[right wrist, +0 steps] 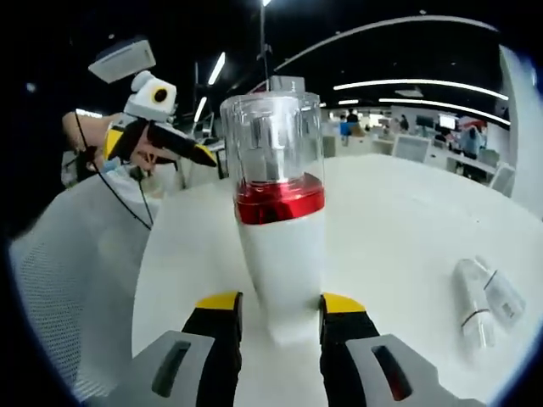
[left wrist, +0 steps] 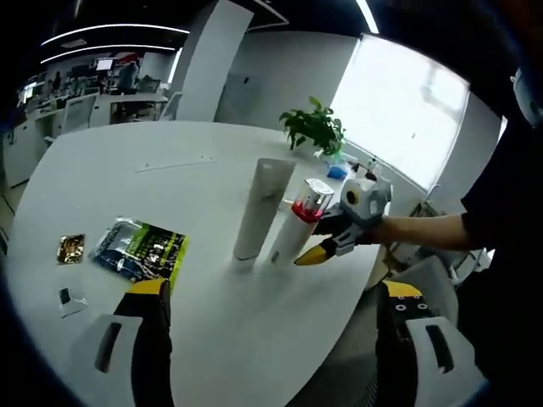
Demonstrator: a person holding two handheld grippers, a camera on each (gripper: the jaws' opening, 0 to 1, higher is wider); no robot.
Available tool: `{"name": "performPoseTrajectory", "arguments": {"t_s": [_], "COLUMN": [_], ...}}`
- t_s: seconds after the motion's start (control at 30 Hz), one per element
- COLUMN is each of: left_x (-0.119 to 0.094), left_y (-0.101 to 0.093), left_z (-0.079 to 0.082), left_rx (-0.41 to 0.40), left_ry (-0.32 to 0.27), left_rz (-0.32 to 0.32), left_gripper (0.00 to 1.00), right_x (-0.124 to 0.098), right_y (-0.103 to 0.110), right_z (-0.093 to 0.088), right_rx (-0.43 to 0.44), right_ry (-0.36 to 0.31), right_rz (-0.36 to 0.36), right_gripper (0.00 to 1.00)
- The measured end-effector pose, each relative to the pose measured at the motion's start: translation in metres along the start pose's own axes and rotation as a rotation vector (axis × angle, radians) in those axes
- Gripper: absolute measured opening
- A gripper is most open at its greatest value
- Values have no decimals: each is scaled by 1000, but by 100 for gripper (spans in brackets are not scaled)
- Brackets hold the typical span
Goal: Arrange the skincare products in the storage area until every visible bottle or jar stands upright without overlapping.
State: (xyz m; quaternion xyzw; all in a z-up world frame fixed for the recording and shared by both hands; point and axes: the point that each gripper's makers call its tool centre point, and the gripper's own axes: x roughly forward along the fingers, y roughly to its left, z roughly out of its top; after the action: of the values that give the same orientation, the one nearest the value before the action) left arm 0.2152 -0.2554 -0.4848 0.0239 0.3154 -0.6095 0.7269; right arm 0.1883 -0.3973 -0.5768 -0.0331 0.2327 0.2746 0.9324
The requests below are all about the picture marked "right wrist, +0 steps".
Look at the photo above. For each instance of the white ceiling unit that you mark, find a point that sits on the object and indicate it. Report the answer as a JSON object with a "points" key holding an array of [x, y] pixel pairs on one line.
{"points": [[123, 59]]}

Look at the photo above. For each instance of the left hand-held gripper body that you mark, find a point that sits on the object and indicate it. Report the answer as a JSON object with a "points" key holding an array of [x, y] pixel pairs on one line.
{"points": [[150, 102]]}

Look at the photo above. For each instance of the person's left hand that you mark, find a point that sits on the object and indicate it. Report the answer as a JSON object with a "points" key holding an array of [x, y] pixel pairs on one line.
{"points": [[85, 131]]}

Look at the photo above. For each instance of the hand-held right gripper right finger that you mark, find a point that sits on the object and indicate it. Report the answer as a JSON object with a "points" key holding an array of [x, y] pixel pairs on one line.
{"points": [[339, 364]]}

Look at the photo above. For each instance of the white red-collared skincare pump bottle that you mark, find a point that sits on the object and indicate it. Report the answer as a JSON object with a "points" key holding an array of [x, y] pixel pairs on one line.
{"points": [[280, 263]]}

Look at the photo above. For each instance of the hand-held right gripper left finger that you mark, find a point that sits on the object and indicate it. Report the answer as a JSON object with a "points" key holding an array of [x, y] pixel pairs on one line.
{"points": [[216, 364]]}

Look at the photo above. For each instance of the white mesh chair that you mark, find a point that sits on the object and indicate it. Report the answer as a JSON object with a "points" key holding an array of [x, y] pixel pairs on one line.
{"points": [[55, 297]]}

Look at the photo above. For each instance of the black stand pole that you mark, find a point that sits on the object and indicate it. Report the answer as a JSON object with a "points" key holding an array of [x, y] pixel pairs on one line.
{"points": [[265, 42]]}

